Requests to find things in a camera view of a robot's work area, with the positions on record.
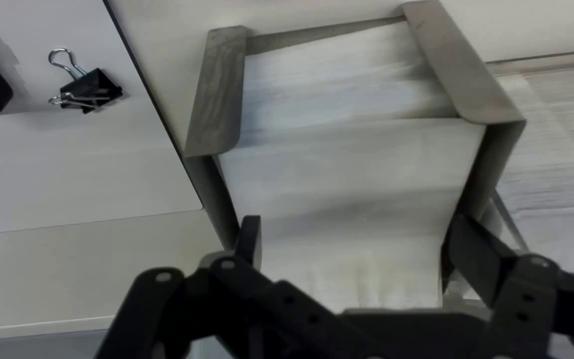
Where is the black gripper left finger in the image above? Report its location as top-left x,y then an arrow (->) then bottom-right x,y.
94,214 -> 383,359

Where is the black binder clip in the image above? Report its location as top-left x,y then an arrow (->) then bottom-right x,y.
46,47 -> 126,116

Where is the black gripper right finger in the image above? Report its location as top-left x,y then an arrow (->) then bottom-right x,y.
440,212 -> 574,359

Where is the steel napkin holder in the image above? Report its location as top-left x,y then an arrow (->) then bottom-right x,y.
181,0 -> 528,316

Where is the white napkin stack in holder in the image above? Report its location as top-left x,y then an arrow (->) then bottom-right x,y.
237,19 -> 464,146

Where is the white flat board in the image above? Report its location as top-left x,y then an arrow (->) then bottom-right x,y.
0,0 -> 207,240

